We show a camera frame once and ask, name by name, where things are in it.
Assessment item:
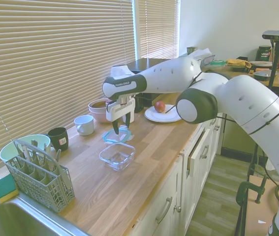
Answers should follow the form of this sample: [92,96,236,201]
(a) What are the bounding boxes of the green metal clamp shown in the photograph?
[236,176,269,214]

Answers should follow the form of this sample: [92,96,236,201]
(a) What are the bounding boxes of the pink bowl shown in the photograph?
[89,109,108,123]

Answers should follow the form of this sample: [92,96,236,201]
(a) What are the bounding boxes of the grey bowl with brown inside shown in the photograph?
[88,98,109,111]

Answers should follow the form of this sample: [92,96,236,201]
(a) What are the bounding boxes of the red apple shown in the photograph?
[154,100,166,113]

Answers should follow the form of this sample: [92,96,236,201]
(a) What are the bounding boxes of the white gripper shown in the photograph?
[105,97,136,135]

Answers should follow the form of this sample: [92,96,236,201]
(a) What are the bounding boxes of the light green bowl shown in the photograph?
[0,134,52,163]

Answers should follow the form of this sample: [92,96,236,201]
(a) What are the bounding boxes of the black microwave oven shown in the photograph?
[129,58,179,113]

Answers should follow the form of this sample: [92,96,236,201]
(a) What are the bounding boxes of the white dinner plate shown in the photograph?
[144,104,183,123]

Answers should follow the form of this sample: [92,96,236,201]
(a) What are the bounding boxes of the white kitchen base cabinet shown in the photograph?
[129,115,228,236]

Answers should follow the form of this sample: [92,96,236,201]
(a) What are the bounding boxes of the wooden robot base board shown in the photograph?
[240,172,279,236]

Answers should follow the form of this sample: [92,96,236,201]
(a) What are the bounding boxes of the black camera stand pole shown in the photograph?
[248,39,279,177]

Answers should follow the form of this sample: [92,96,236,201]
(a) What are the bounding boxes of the yellow cloth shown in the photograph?
[226,58,252,69]

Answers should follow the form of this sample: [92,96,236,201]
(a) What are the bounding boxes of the white plastic bag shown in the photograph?
[190,48,213,61]

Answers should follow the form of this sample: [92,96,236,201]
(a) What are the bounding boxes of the black plastic cup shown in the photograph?
[47,127,69,152]

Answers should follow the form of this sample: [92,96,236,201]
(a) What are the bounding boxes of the white ceramic mug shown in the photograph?
[73,115,95,136]

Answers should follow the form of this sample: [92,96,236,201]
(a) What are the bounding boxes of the stacked white plates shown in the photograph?
[248,60,274,70]

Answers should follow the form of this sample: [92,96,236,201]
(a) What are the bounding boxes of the stainless steel double sink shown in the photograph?
[0,196,91,236]

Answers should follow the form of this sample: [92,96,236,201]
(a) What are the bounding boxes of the beige window blind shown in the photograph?
[0,0,134,177]
[138,0,181,59]

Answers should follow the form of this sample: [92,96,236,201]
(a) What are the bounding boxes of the grey plastic cutlery basket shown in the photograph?
[5,139,76,213]

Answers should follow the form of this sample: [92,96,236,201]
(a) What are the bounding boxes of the clear glass food container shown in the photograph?
[98,143,136,172]

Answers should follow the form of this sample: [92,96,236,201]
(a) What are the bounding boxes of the green lidded glass bowl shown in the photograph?
[210,59,227,72]

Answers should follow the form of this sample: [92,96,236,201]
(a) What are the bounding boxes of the clear lid with teal seal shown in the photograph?
[101,125,135,144]

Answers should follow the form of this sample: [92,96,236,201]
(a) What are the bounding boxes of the grey depth camera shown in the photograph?
[262,29,279,40]

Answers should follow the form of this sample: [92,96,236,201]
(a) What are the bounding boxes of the blue lidded plastic container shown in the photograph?
[202,55,215,67]

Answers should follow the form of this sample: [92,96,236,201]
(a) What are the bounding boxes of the yellow green sponge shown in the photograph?
[0,173,19,204]

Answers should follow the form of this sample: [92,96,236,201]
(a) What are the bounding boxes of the black protein powder tub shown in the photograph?
[255,45,273,61]

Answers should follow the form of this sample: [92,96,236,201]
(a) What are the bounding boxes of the black takeaway container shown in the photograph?
[252,70,273,81]

